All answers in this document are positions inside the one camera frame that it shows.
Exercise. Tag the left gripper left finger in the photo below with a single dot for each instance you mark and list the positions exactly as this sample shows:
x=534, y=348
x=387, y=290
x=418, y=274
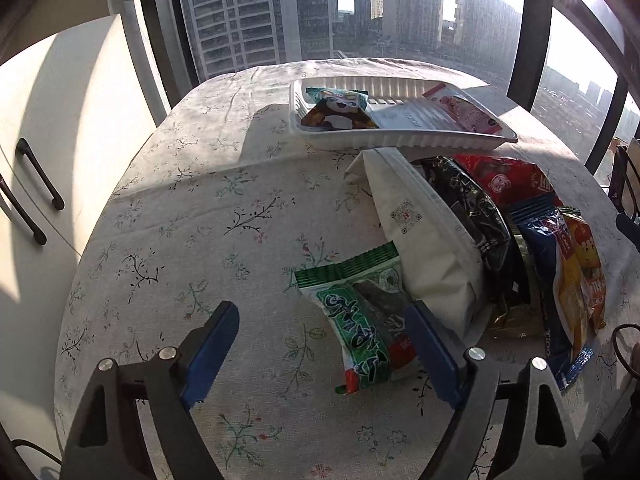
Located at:
x=203, y=352

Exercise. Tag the white grey zip pouch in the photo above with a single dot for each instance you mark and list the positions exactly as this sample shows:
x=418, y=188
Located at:
x=441, y=264

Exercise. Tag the black patterned snack bag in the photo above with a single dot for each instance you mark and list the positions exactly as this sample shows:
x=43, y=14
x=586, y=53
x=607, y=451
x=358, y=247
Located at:
x=475, y=210

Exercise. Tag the blue cartoon snack bag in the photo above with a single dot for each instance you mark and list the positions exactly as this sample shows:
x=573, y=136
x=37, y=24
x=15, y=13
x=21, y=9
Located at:
x=338, y=109

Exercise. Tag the red Mylikes snack bag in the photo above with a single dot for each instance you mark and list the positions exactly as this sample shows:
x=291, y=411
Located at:
x=507, y=180

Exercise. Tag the pink cartoon snack packet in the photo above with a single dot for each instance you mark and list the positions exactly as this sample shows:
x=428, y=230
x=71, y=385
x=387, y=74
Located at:
x=460, y=109

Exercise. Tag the blue roll cake packet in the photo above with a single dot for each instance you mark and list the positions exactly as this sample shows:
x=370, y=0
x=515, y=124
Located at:
x=564, y=293

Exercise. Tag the floral tablecloth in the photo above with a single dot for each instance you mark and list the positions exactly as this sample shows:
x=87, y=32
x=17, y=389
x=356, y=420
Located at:
x=224, y=203

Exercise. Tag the orange cartoon snack packet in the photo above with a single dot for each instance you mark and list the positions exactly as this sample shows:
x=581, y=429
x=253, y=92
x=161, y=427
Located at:
x=589, y=261

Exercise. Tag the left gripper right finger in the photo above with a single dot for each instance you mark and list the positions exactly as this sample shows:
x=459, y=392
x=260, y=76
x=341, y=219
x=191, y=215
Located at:
x=440, y=351

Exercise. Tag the left black cabinet handle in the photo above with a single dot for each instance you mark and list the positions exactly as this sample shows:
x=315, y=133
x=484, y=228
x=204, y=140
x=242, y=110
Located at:
x=37, y=233

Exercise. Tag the green seaweed snack packet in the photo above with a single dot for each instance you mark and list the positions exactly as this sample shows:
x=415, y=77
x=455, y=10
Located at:
x=364, y=299

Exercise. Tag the white plastic tray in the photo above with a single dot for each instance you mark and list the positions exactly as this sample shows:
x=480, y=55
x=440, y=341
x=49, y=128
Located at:
x=404, y=117

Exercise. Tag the black cabinet handle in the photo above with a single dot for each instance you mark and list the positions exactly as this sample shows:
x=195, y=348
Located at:
x=37, y=233
x=23, y=148

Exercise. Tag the right black cabinet handle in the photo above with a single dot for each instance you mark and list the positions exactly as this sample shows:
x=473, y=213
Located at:
x=23, y=148

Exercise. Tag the white cabinet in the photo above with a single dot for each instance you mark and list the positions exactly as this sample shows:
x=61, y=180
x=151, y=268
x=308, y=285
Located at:
x=72, y=116

